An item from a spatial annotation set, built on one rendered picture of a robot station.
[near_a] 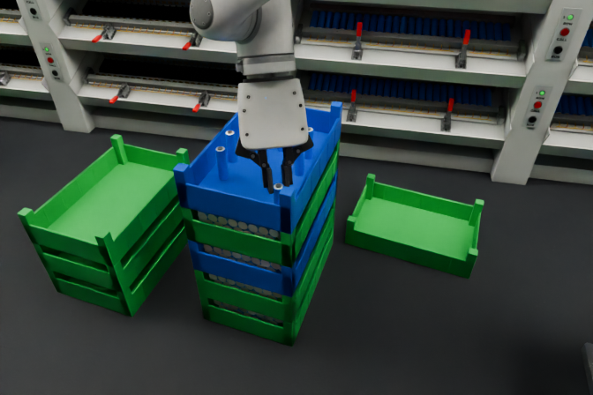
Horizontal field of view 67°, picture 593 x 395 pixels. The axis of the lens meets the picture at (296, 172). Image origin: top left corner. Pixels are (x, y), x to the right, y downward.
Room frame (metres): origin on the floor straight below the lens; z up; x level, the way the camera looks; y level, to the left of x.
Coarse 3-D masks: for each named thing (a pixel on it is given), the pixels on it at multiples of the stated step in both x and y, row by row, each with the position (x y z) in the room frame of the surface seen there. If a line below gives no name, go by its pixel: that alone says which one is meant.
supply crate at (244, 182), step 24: (312, 120) 0.80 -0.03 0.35; (336, 120) 0.76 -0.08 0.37; (216, 144) 0.70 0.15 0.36; (192, 168) 0.61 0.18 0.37; (216, 168) 0.67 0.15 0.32; (240, 168) 0.67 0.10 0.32; (312, 168) 0.60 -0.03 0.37; (192, 192) 0.56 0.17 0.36; (216, 192) 0.54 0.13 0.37; (240, 192) 0.60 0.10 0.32; (264, 192) 0.60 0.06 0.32; (288, 192) 0.51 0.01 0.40; (240, 216) 0.53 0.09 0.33; (264, 216) 0.52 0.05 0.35; (288, 216) 0.50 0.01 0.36
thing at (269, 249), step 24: (336, 144) 0.77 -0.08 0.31; (336, 168) 0.77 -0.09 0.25; (312, 192) 0.70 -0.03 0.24; (192, 216) 0.56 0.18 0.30; (312, 216) 0.61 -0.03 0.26; (192, 240) 0.56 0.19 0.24; (216, 240) 0.55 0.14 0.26; (240, 240) 0.53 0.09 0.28; (264, 240) 0.52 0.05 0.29; (288, 240) 0.50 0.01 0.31; (288, 264) 0.50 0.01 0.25
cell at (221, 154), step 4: (216, 148) 0.65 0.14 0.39; (220, 148) 0.64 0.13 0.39; (224, 148) 0.65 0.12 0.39; (216, 152) 0.64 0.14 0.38; (220, 152) 0.63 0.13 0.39; (224, 152) 0.64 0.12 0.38; (216, 156) 0.64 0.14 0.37; (220, 156) 0.63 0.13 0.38; (224, 156) 0.64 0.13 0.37; (216, 160) 0.64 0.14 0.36; (220, 160) 0.63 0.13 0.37; (224, 160) 0.64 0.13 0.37; (220, 164) 0.64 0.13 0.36; (224, 164) 0.64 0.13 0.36; (220, 168) 0.64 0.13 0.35; (224, 168) 0.64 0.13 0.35; (220, 172) 0.64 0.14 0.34; (224, 172) 0.64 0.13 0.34; (228, 172) 0.64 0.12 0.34; (220, 176) 0.64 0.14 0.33; (224, 176) 0.64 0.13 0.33; (228, 176) 0.64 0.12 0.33
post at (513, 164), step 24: (552, 0) 1.04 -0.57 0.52; (576, 0) 1.03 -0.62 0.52; (552, 24) 1.03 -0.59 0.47; (576, 48) 1.02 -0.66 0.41; (552, 72) 1.02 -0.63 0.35; (528, 96) 1.03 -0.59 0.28; (552, 96) 1.02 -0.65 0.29; (504, 144) 1.04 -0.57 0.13; (528, 144) 1.02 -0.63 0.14; (504, 168) 1.03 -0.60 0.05; (528, 168) 1.02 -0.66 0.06
